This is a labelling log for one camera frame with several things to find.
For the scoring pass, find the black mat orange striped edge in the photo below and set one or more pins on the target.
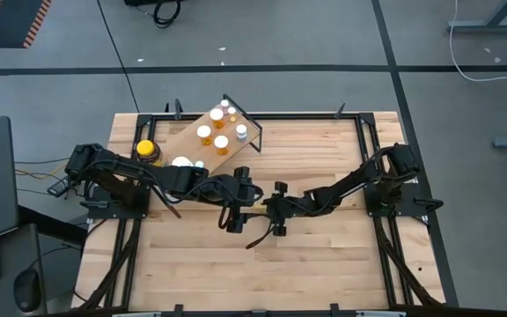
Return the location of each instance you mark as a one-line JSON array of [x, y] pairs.
[[11, 22]]

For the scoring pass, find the slim yellowish vial white cap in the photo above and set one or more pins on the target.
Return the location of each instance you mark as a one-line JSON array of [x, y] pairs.
[[260, 208]]

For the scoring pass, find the large white ribbed bottle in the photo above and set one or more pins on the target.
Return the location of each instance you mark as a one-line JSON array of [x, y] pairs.
[[182, 161]]

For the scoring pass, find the small white labelled medicine bottle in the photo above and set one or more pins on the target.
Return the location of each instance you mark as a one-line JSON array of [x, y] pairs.
[[241, 129]]

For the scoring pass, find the wooden shelf black metal frame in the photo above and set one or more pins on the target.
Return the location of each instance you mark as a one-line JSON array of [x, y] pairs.
[[192, 141]]

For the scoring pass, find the black remote control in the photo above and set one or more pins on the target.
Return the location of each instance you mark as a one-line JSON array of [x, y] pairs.
[[57, 187]]

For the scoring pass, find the small yellow vial white cap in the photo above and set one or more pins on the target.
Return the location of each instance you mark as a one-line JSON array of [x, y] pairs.
[[232, 111]]

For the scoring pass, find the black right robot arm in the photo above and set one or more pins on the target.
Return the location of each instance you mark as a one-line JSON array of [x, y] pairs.
[[346, 185]]

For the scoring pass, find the orange pill bottle white cap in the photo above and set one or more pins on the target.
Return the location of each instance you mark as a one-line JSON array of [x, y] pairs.
[[216, 114], [221, 141], [203, 131]]

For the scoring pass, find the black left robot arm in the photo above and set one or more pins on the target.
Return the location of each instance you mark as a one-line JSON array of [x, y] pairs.
[[148, 176]]

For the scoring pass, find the small pink vial white cap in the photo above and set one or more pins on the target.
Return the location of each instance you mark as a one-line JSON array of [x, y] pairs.
[[224, 104]]

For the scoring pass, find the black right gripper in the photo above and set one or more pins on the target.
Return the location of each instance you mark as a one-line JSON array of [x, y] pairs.
[[284, 207]]

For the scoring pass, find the grey metal table base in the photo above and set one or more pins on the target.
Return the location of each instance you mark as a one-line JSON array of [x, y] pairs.
[[491, 27]]

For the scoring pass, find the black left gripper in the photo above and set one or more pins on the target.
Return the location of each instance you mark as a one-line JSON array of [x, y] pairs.
[[238, 193]]

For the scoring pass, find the brown bottle yellow lid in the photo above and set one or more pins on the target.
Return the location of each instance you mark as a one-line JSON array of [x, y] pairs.
[[145, 148]]

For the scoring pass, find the small teal vial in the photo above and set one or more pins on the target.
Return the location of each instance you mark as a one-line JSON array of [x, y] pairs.
[[199, 164]]

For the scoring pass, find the black computer mouse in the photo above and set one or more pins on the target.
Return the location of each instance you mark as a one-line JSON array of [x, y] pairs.
[[27, 290]]

